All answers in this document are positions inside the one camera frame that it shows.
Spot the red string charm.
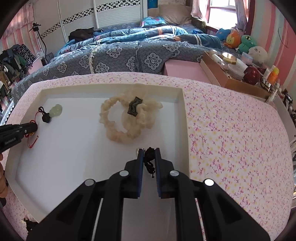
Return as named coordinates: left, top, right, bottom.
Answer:
left=25, top=111, right=41, bottom=149

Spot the silver bell black knot charm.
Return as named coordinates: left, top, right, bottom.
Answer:
left=136, top=147, right=156, bottom=178

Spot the black claw hair clip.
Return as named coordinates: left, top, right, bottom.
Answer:
left=22, top=218, right=39, bottom=233

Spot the person left hand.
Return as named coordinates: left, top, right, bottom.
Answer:
left=0, top=163, right=8, bottom=198

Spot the white shallow tray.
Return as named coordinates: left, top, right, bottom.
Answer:
left=4, top=83, right=191, bottom=223

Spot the pile of dark clothes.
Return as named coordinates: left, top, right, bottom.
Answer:
left=1, top=44, right=36, bottom=111

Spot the pink floral bedsheet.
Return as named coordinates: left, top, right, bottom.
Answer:
left=5, top=72, right=293, bottom=240

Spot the tripod stand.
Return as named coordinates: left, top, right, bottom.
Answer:
left=29, top=23, right=54, bottom=66

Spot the cream lace scrunchie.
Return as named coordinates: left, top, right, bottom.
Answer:
left=99, top=84, right=163, bottom=144

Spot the black clothing on bed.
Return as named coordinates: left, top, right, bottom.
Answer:
left=68, top=28, right=103, bottom=42

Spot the white wardrobe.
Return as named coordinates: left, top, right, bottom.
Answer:
left=32, top=0, right=147, bottom=54

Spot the white organizer box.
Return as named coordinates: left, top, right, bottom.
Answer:
left=265, top=87, right=295, bottom=146

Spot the cardboard box of cosmetics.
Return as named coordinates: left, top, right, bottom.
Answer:
left=200, top=51, right=271, bottom=99

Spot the red round jar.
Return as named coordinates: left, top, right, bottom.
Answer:
left=243, top=66, right=261, bottom=85

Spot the blue patterned quilt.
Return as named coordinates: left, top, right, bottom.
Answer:
left=11, top=25, right=222, bottom=103

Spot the orange bottle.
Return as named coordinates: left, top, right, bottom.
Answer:
left=267, top=67, right=280, bottom=85

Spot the white plush toy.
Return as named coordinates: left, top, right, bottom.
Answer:
left=248, top=46, right=268, bottom=66

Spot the orange plush toy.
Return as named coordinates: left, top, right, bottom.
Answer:
left=224, top=30, right=241, bottom=49

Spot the green plush toy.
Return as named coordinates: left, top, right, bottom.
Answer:
left=237, top=35, right=257, bottom=54

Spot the blue plush toy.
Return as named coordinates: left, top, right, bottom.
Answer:
left=216, top=28, right=231, bottom=42

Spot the beige pillow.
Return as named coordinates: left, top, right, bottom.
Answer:
left=159, top=4, right=191, bottom=25

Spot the pink curtain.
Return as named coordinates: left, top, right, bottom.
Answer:
left=191, top=0, right=250, bottom=29

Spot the jade pendant black cord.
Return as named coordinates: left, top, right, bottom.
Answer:
left=38, top=103, right=63, bottom=124

